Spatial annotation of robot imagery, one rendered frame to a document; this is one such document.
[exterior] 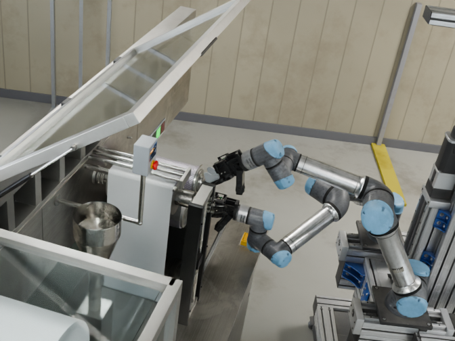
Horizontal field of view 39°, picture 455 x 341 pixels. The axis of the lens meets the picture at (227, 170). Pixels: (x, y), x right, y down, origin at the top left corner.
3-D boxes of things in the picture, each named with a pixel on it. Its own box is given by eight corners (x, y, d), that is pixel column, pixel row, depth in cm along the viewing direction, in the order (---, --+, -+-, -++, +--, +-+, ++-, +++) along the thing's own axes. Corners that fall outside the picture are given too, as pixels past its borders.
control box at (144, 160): (152, 178, 189) (154, 149, 184) (131, 173, 190) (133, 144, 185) (160, 167, 195) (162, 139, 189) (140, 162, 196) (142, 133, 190)
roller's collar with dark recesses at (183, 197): (189, 212, 229) (191, 197, 226) (173, 208, 230) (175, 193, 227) (194, 202, 235) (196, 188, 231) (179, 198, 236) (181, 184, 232)
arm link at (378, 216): (431, 295, 260) (388, 184, 241) (431, 319, 248) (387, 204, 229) (402, 300, 265) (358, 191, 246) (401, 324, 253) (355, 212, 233)
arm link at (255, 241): (258, 260, 266) (263, 239, 260) (242, 245, 273) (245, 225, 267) (272, 254, 271) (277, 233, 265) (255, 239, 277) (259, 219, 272)
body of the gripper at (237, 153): (216, 157, 251) (241, 146, 246) (227, 174, 254) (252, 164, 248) (210, 166, 245) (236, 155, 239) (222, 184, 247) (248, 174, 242)
